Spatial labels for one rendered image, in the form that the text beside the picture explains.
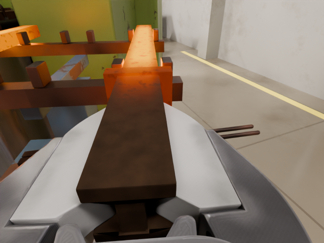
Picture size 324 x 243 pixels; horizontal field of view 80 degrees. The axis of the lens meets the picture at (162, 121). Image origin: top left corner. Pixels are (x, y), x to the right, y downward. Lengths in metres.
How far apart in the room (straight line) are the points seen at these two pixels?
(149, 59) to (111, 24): 0.41
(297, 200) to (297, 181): 0.17
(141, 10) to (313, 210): 1.40
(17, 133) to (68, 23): 0.33
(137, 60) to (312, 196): 1.46
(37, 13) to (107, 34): 0.18
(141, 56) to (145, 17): 0.82
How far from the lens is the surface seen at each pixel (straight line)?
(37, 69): 0.21
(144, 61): 0.18
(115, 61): 0.19
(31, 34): 0.51
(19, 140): 0.67
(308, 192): 1.57
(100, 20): 0.60
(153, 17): 1.02
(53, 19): 0.65
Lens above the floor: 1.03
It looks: 33 degrees down
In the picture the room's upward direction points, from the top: 1 degrees counter-clockwise
